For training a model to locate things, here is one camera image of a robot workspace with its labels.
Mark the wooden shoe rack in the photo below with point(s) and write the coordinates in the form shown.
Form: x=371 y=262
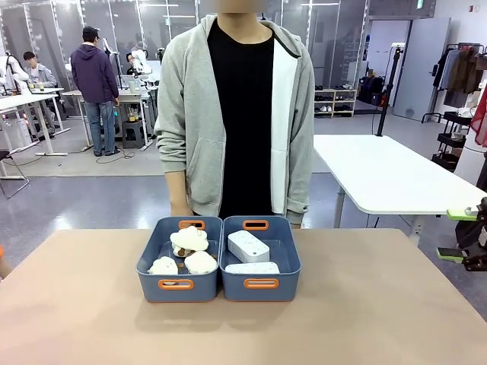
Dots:
x=335 y=102

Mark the black tripod stand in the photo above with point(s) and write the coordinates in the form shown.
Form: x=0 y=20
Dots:
x=388 y=91

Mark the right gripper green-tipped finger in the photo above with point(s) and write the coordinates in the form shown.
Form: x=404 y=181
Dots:
x=461 y=214
x=451 y=254

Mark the person in grey hoodie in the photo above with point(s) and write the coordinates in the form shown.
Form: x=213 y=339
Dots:
x=236 y=114

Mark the person's right hand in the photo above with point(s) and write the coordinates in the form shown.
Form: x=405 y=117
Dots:
x=180 y=210

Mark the man in purple hoodie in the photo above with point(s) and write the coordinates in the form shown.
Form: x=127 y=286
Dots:
x=95 y=83

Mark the white sheep plush toy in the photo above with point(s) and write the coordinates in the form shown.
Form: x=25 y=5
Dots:
x=163 y=266
x=179 y=251
x=200 y=262
x=189 y=239

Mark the black clothes rack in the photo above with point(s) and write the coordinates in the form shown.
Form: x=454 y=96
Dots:
x=460 y=72

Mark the grey plastic stool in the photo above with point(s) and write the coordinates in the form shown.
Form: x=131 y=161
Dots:
x=134 y=134

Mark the white standing desk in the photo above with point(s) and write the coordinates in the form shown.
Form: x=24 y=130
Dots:
x=26 y=100

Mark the large white table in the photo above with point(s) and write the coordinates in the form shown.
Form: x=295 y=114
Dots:
x=380 y=171

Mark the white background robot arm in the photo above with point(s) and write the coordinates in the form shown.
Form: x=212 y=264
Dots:
x=139 y=62
x=11 y=70

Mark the person's right forearm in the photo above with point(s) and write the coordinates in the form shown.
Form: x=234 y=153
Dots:
x=177 y=178

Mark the black chair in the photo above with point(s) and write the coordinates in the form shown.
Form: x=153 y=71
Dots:
x=13 y=171

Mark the person's left hand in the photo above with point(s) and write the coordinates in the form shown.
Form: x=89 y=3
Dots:
x=296 y=225

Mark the seated person in grey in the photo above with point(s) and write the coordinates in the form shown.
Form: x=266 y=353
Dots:
x=38 y=72

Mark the grey door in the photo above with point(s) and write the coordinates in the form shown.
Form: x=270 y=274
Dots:
x=420 y=68

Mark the person's left forearm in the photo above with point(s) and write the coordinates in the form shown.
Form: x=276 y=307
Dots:
x=300 y=178

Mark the grey workbench desk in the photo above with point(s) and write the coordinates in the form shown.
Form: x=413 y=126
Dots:
x=129 y=99

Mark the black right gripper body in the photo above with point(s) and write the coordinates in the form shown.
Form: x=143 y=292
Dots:
x=479 y=243

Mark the black rolling cart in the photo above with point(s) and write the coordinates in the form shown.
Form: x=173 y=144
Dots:
x=452 y=140

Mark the red hanging cloth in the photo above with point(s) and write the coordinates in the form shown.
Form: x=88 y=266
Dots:
x=480 y=118

